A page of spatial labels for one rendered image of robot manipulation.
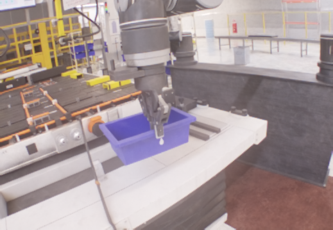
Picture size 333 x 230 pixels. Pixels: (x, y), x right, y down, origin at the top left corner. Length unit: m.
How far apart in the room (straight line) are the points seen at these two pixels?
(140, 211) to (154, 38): 0.47
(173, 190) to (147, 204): 0.10
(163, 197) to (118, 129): 0.25
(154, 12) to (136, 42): 0.07
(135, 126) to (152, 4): 0.38
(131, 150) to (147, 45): 0.26
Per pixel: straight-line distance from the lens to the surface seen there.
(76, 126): 0.94
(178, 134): 0.62
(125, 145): 0.55
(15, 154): 0.96
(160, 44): 0.47
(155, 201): 0.68
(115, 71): 0.47
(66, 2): 2.72
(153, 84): 0.49
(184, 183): 0.74
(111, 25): 5.91
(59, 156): 1.00
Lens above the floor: 1.30
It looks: 19 degrees down
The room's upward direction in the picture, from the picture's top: 7 degrees counter-clockwise
